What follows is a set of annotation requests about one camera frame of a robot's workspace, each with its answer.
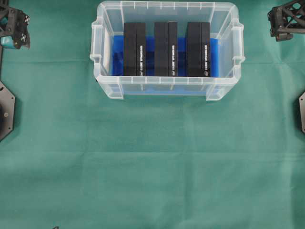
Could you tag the clear plastic storage case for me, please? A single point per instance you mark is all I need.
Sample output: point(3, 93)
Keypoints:
point(224, 26)

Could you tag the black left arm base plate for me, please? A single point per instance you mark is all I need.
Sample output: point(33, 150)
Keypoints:
point(7, 108)

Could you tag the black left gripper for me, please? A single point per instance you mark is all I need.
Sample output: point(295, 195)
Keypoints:
point(14, 28)

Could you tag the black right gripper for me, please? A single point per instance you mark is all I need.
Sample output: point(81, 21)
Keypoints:
point(287, 19)

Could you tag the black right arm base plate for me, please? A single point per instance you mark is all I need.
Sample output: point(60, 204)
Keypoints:
point(302, 111)

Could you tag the black camera box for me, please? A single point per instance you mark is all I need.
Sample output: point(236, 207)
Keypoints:
point(198, 60)
point(134, 49)
point(166, 49)

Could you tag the green table cloth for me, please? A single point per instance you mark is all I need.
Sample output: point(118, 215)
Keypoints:
point(77, 159)

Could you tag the blue liner sheet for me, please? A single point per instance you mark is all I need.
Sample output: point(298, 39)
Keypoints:
point(117, 68)

